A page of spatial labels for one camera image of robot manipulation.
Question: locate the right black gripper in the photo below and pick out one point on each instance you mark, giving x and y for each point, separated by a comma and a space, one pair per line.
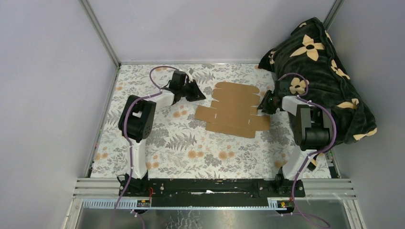
263, 105

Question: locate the aluminium frame rail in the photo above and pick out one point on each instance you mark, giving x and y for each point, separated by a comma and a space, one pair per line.
319, 188

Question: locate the brown cardboard box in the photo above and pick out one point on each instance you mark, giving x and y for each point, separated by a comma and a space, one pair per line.
233, 111

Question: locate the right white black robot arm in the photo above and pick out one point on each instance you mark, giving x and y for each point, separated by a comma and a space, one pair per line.
314, 129

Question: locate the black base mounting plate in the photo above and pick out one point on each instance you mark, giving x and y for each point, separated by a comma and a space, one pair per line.
240, 193

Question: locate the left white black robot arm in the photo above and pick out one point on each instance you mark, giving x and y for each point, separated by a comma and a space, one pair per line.
137, 117

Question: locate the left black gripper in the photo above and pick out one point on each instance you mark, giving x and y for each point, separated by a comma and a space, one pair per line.
196, 94

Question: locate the black floral blanket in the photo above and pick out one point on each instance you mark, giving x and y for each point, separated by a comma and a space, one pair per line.
310, 63

